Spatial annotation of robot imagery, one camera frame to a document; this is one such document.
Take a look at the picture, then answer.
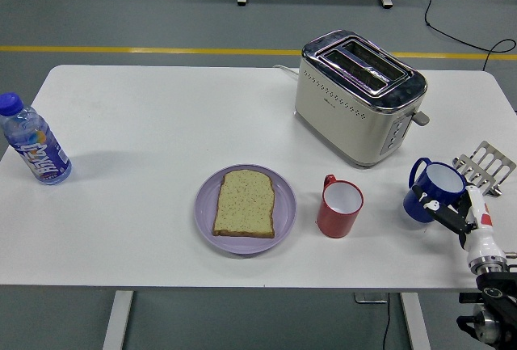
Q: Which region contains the bread slice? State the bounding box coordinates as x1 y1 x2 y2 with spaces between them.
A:
212 169 276 240

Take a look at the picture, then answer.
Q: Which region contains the plastic bottle blue label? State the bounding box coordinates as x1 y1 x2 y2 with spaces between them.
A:
0 91 73 186

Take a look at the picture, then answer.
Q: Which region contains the grey bracket under table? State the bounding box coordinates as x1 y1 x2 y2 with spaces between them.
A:
354 292 389 305

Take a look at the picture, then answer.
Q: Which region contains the black cable under table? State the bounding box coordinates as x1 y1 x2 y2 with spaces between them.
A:
381 303 393 350

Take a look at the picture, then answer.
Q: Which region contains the metal toast rack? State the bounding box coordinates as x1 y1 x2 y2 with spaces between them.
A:
452 140 517 198

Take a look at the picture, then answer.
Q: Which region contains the purple round plate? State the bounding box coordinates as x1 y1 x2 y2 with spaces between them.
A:
194 163 298 256

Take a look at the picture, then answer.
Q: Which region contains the black floor cable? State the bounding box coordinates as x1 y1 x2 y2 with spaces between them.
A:
418 0 517 71

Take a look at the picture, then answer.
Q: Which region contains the red enamel cup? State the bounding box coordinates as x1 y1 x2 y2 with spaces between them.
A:
316 173 364 239

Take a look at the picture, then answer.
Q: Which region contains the blue enamel cup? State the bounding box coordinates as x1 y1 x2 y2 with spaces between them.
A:
402 157 468 224

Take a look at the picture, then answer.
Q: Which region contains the cream and chrome toaster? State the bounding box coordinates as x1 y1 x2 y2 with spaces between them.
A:
293 29 431 169

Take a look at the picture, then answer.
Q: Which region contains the white toaster cord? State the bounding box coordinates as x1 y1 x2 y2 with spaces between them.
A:
272 64 301 80

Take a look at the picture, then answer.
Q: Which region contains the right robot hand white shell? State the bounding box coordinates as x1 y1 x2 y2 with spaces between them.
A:
411 179 508 264

